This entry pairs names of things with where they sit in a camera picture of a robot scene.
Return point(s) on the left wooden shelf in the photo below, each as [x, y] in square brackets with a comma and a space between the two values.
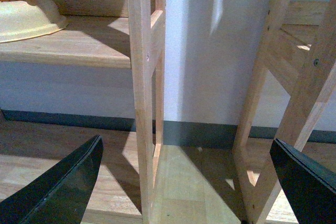
[101, 75]

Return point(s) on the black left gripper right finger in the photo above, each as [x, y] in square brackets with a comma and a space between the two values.
[308, 186]

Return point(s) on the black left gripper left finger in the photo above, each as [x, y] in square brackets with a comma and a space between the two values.
[61, 194]

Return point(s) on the cream plastic bowl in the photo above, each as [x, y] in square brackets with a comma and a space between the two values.
[28, 19]

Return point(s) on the tall wooden shelf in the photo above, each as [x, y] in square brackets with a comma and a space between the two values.
[302, 59]

